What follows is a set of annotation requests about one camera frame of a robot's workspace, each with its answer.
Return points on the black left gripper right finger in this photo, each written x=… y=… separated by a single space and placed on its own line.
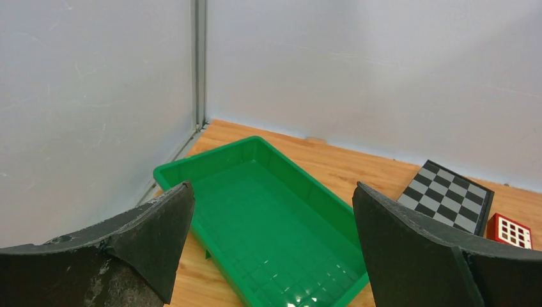
x=414 y=260

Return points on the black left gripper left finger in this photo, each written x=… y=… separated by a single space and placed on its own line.
x=130 y=259

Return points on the green plastic tray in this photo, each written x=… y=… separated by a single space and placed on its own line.
x=277 y=235

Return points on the red white toy block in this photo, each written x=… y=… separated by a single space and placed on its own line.
x=507 y=231

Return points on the black grey checkerboard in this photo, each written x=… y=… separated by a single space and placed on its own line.
x=449 y=197

